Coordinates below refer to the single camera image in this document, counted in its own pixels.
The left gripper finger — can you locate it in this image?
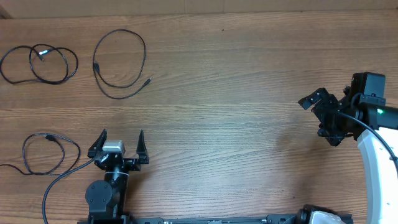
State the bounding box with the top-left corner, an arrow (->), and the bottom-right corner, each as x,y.
136,130 -> 149,164
87,129 -> 108,158

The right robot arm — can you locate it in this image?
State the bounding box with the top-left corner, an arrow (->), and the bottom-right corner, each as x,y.
298,72 -> 397,223

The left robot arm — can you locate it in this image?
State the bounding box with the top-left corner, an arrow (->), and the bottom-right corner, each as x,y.
85,130 -> 149,224

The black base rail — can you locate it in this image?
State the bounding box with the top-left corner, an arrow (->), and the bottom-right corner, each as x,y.
78,214 -> 296,224

